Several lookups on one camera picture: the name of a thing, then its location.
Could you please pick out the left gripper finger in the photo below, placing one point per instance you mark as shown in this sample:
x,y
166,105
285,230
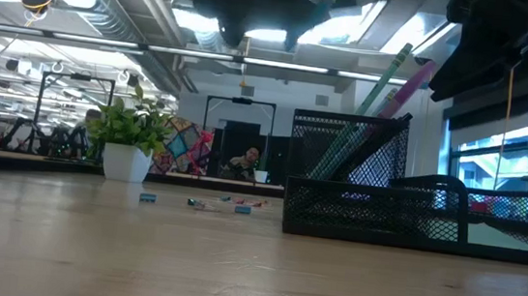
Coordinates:
x,y
294,34
233,31

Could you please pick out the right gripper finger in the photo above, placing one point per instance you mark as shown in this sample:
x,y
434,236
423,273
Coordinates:
x,y
470,75

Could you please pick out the light green pencil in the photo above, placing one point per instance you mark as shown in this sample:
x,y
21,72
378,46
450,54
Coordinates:
x,y
387,78

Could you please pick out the grey-blue pencil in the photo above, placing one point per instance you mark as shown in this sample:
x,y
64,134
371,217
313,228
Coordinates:
x,y
389,102

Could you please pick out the small coloured push pin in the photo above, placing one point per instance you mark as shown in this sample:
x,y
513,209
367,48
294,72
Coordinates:
x,y
225,198
257,204
239,201

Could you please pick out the small blue clip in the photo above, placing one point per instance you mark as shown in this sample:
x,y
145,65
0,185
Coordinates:
x,y
147,197
193,203
242,209

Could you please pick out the pale pink paper clip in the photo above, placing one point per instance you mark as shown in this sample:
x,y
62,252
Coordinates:
x,y
210,207

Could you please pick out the black mesh desk organizer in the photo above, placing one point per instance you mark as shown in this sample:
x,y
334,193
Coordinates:
x,y
381,242

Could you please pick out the long ceiling light strip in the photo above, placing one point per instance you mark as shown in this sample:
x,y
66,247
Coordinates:
x,y
281,65

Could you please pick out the black background monitor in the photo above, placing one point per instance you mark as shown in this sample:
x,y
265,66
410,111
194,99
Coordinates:
x,y
236,133

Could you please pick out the colourful patterned panel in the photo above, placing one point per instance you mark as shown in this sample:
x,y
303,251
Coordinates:
x,y
179,147

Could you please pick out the small red box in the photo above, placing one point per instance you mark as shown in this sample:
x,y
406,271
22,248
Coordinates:
x,y
480,207

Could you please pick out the person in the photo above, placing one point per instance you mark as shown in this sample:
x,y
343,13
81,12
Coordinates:
x,y
243,165
92,117

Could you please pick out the white cup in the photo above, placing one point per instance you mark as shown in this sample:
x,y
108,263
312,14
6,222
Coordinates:
x,y
260,177

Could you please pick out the green plant in white pot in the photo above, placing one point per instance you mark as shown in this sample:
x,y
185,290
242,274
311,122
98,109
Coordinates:
x,y
126,164

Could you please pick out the background black robot rig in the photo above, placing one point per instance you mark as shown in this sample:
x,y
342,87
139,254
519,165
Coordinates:
x,y
60,140

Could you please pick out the grey square wall vent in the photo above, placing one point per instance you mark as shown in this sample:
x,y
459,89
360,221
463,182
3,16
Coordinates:
x,y
247,91
322,100

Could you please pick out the black background camera stand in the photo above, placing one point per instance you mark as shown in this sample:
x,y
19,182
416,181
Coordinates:
x,y
79,77
242,100

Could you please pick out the black ceiling camera dome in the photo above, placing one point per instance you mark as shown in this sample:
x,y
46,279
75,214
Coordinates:
x,y
37,0

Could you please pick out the black metal table frame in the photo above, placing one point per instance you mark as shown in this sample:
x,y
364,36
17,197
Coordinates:
x,y
24,161

